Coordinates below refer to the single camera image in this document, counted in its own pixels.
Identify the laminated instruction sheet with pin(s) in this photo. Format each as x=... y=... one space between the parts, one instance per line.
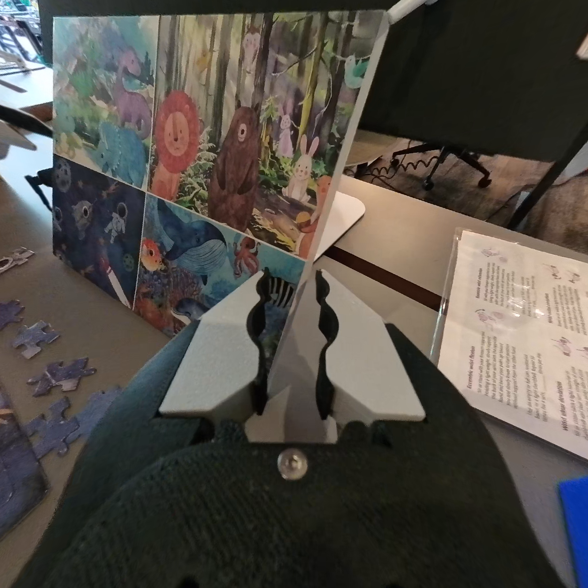
x=505 y=321

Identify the space jigsaw puzzle board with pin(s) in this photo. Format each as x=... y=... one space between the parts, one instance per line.
x=18 y=459

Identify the black slanted stand leg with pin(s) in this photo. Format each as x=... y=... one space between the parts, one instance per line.
x=546 y=183

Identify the white tube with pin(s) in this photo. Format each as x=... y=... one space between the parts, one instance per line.
x=404 y=9

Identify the row of puzzle pieces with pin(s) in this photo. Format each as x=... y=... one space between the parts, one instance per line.
x=64 y=374

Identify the illustrated animal puzzle box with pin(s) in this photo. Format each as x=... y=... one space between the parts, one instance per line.
x=229 y=138

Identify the blue box with tag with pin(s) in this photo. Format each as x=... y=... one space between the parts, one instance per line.
x=576 y=528

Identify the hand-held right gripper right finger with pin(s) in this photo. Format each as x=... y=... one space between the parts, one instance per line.
x=372 y=367

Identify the black office chair base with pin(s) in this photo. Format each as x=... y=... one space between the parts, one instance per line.
x=441 y=158

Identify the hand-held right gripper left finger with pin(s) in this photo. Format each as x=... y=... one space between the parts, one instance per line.
x=206 y=367

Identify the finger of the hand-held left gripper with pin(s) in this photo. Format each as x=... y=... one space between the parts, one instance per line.
x=16 y=138

